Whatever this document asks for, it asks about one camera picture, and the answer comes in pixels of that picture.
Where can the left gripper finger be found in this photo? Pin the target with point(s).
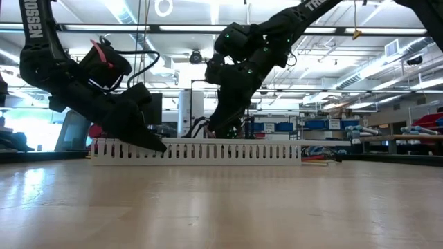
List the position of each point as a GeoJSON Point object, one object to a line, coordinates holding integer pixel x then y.
{"type": "Point", "coordinates": [135, 131]}

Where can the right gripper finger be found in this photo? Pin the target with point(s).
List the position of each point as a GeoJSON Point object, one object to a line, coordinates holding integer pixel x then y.
{"type": "Point", "coordinates": [233, 130]}
{"type": "Point", "coordinates": [225, 117]}

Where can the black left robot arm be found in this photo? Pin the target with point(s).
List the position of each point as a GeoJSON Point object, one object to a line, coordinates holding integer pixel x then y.
{"type": "Point", "coordinates": [34, 52]}

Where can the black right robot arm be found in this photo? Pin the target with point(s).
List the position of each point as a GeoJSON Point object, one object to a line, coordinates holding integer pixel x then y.
{"type": "Point", "coordinates": [294, 20]}

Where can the black background robot arm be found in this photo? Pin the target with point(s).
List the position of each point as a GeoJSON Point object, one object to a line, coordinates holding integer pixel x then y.
{"type": "Point", "coordinates": [195, 126]}
{"type": "Point", "coordinates": [247, 128]}

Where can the blue storage bin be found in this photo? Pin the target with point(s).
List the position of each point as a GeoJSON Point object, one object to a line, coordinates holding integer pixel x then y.
{"type": "Point", "coordinates": [349, 124]}
{"type": "Point", "coordinates": [259, 126]}
{"type": "Point", "coordinates": [284, 126]}
{"type": "Point", "coordinates": [315, 124]}

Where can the red machine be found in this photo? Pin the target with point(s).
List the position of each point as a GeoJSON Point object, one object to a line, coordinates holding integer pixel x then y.
{"type": "Point", "coordinates": [94, 131]}

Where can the grey office chair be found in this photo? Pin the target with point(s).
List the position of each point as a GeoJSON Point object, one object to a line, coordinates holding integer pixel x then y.
{"type": "Point", "coordinates": [74, 133]}

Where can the black safety glasses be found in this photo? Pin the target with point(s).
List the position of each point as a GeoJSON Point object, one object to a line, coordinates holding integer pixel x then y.
{"type": "Point", "coordinates": [328, 152]}

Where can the yellow hanging tag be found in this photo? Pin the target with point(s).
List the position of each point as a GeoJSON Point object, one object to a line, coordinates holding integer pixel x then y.
{"type": "Point", "coordinates": [356, 33]}

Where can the grey material rolls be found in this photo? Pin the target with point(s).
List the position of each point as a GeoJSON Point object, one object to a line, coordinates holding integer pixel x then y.
{"type": "Point", "coordinates": [367, 130]}
{"type": "Point", "coordinates": [418, 130]}

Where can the wooden workbench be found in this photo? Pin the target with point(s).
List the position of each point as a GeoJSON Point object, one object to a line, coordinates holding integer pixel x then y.
{"type": "Point", "coordinates": [398, 137]}

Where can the red storage bin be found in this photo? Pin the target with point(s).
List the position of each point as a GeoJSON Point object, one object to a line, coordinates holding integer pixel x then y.
{"type": "Point", "coordinates": [427, 121]}

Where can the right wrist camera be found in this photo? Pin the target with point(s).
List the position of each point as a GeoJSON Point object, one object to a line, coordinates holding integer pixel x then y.
{"type": "Point", "coordinates": [214, 71]}

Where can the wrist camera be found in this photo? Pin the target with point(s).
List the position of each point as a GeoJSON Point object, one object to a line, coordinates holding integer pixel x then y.
{"type": "Point", "coordinates": [214, 71]}
{"type": "Point", "coordinates": [138, 93]}

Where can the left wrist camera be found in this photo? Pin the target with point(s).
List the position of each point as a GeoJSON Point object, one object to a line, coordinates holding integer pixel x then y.
{"type": "Point", "coordinates": [138, 93]}

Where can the black ceiling camera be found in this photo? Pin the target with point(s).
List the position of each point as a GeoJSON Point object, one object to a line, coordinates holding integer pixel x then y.
{"type": "Point", "coordinates": [196, 57]}
{"type": "Point", "coordinates": [414, 60]}

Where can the black aluminium table frame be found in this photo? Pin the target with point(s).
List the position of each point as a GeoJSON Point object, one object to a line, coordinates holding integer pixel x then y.
{"type": "Point", "coordinates": [34, 155]}

